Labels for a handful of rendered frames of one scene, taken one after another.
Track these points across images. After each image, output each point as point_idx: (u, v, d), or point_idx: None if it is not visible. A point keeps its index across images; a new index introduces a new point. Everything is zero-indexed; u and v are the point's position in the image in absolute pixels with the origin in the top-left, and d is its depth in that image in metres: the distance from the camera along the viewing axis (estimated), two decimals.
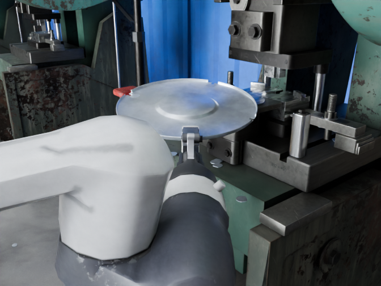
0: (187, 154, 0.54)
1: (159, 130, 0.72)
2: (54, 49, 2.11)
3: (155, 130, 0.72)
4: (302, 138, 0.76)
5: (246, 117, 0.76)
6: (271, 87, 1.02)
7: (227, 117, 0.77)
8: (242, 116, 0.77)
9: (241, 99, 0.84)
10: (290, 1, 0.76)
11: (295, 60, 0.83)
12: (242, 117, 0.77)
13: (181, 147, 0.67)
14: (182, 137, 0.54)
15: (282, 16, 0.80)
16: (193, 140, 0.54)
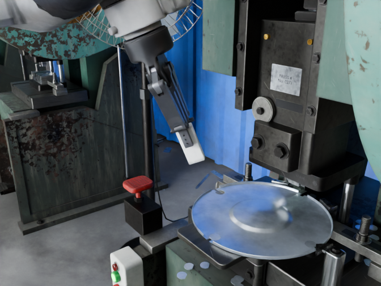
0: (156, 71, 0.60)
1: (307, 242, 0.74)
2: (57, 94, 2.04)
3: (306, 243, 0.73)
4: (336, 279, 0.69)
5: (299, 196, 0.90)
6: (293, 186, 0.95)
7: (293, 204, 0.87)
8: (296, 197, 0.89)
9: (262, 188, 0.93)
10: (322, 128, 0.69)
11: (326, 182, 0.75)
12: (297, 197, 0.89)
13: (194, 130, 0.68)
14: (161, 79, 0.58)
15: (312, 138, 0.73)
16: (153, 81, 0.59)
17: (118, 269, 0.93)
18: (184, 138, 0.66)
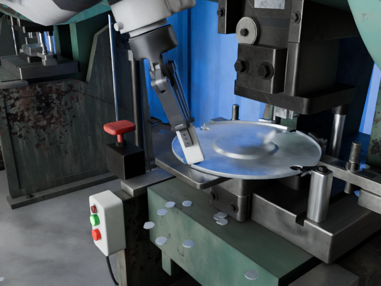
0: (160, 68, 0.60)
1: None
2: (46, 64, 1.99)
3: None
4: (323, 200, 0.65)
5: None
6: (282, 125, 0.90)
7: (204, 155, 0.73)
8: None
9: (239, 172, 0.67)
10: (308, 38, 0.64)
11: (313, 104, 0.71)
12: None
13: (194, 130, 0.68)
14: (165, 76, 0.59)
15: (299, 54, 0.68)
16: (156, 78, 0.59)
17: (97, 210, 0.88)
18: (185, 138, 0.66)
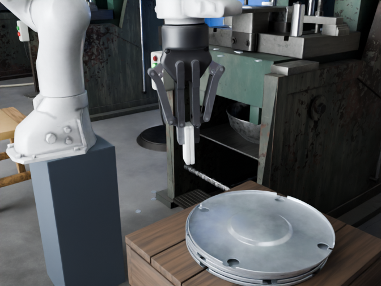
0: (162, 61, 0.63)
1: None
2: (89, 9, 2.48)
3: None
4: (299, 21, 1.13)
5: None
6: None
7: (221, 211, 0.85)
8: None
9: (200, 232, 0.77)
10: None
11: None
12: None
13: (191, 134, 0.67)
14: (151, 70, 0.62)
15: None
16: (152, 67, 0.63)
17: (157, 59, 1.36)
18: (177, 133, 0.68)
